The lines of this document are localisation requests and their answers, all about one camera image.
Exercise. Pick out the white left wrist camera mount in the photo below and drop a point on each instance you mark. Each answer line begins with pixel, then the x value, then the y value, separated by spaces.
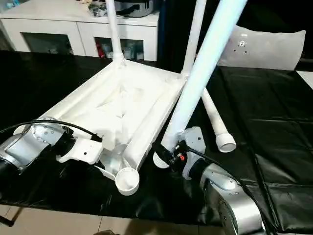
pixel 83 149

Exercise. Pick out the white plastic table top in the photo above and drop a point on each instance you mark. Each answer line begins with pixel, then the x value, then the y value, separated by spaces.
pixel 122 102

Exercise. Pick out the black table mat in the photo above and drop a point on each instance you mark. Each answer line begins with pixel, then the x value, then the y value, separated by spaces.
pixel 269 98

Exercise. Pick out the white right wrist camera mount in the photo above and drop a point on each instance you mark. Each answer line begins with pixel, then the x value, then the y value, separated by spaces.
pixel 194 139

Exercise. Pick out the white plastic table leg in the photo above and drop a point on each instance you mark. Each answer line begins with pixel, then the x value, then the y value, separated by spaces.
pixel 194 31
pixel 205 68
pixel 115 29
pixel 217 117

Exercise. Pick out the grey pillow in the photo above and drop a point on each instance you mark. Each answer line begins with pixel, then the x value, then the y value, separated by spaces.
pixel 264 49

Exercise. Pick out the white glass-door cabinet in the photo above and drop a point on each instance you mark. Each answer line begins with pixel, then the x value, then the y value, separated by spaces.
pixel 61 31

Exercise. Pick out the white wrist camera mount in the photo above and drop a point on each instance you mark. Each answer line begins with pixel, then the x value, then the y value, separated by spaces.
pixel 83 149
pixel 194 139

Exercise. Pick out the grey pot on cabinet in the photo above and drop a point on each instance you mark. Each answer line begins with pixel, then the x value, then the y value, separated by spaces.
pixel 137 8

